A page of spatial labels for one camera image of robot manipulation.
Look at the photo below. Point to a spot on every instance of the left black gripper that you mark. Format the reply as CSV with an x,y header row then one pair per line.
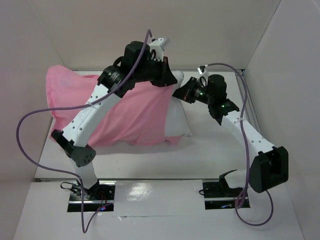
x,y
167,77

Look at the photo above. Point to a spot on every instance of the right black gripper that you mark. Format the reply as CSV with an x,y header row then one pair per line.
x,y
186,90

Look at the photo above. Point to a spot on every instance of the white pillow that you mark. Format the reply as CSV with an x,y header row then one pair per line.
x,y
176,124

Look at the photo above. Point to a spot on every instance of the pink pillowcase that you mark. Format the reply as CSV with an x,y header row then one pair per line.
x,y
139,118

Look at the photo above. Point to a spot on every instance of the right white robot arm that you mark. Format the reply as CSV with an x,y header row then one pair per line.
x,y
267,165

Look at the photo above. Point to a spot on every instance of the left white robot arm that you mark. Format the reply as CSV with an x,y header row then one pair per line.
x,y
141,62

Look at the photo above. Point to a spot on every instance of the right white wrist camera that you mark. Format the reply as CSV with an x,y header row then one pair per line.
x,y
203,75

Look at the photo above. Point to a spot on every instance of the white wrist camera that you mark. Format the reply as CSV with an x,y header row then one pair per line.
x,y
157,48
203,75

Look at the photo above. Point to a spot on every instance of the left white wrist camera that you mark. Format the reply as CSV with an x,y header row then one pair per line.
x,y
157,48

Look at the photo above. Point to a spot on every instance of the aluminium frame rail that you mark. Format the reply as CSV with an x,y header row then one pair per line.
x,y
249,112

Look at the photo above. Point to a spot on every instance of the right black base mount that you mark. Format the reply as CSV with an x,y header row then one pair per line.
x,y
218,197

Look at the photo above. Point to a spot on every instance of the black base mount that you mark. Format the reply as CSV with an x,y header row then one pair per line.
x,y
218,197
103,200

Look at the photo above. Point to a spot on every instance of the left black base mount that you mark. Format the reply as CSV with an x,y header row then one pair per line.
x,y
103,200

